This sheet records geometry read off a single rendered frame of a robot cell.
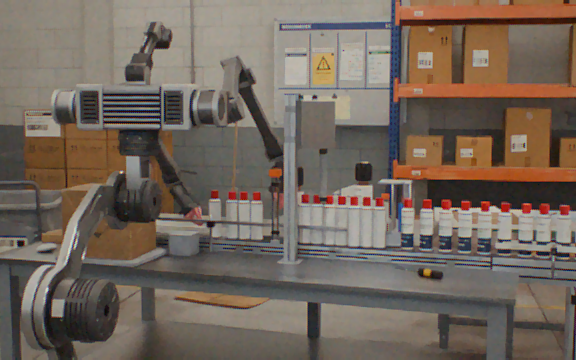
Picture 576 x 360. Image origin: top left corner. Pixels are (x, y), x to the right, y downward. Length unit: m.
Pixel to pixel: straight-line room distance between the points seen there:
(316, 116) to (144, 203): 0.82
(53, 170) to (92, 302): 4.58
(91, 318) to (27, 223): 3.11
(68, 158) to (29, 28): 2.28
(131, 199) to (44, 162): 4.17
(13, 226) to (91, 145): 1.54
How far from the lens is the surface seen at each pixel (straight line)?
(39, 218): 5.17
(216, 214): 3.29
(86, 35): 8.19
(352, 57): 7.35
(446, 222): 3.03
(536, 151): 6.73
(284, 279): 2.77
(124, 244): 3.05
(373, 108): 7.33
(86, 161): 6.58
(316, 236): 3.15
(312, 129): 2.99
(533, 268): 3.02
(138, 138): 2.55
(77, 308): 2.18
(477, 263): 3.02
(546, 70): 7.51
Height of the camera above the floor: 1.48
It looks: 6 degrees down
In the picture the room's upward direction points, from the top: straight up
